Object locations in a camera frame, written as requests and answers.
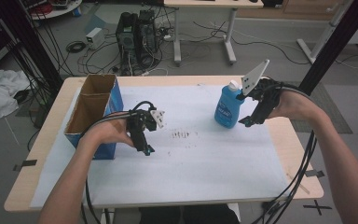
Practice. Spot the blue cardboard box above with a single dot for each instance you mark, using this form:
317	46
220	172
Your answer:
88	109

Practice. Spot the grey floor mat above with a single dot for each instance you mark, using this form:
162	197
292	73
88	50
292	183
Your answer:
332	118

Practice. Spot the small white box device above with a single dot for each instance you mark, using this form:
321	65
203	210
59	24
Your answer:
94	38

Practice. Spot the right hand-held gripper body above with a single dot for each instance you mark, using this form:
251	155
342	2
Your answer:
268	96

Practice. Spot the person's left hand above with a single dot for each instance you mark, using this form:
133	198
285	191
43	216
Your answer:
108	133

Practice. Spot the white metal stand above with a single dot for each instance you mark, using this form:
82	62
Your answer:
326	31

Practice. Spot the white crumpled cloth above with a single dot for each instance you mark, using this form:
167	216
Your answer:
0	93

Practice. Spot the person's dark trousers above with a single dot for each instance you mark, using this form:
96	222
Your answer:
189	215

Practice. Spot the person's right hand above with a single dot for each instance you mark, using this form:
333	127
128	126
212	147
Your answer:
295	105

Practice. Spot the wooden desk with white legs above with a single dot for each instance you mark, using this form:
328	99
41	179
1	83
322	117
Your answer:
211	3

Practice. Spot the black tape strip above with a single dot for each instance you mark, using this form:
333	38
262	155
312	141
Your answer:
24	165

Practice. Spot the blue bottle with white cap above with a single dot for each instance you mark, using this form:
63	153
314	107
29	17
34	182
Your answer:
227	109

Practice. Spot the black computer tower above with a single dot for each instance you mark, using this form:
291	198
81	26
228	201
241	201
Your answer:
147	37
126	40

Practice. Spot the round white table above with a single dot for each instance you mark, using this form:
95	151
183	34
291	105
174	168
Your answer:
59	12

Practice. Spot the plain black post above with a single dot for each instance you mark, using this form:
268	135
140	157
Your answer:
338	43

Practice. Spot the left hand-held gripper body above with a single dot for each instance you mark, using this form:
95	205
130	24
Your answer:
140	119

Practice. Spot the grey tape strip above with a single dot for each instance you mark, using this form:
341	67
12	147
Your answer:
314	173

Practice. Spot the black tape cross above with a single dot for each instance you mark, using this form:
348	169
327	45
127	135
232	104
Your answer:
317	207

